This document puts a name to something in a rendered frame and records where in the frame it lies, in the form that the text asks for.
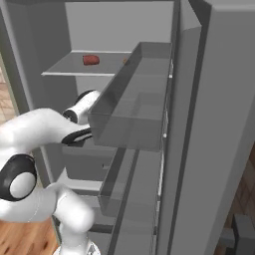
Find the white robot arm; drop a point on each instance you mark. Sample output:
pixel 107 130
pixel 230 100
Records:
pixel 40 126

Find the orange apricot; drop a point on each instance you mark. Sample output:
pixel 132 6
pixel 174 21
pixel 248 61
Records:
pixel 125 60

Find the grey fridge shelf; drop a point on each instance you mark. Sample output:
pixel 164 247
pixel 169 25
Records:
pixel 79 68

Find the red pork loin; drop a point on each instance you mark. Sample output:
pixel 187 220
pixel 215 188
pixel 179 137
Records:
pixel 90 59

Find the large grey door bin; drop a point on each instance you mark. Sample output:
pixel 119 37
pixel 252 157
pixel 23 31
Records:
pixel 132 106

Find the grey fridge drawer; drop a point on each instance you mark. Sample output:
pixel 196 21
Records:
pixel 86 162

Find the grey fridge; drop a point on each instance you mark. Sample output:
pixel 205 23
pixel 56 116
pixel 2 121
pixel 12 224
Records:
pixel 66 99

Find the small grey door bin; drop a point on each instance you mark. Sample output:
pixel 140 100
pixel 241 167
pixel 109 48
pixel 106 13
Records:
pixel 129 199

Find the grey fridge door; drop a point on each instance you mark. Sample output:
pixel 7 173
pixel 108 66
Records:
pixel 205 132

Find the grey cabinet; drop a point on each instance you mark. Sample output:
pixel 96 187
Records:
pixel 237 234

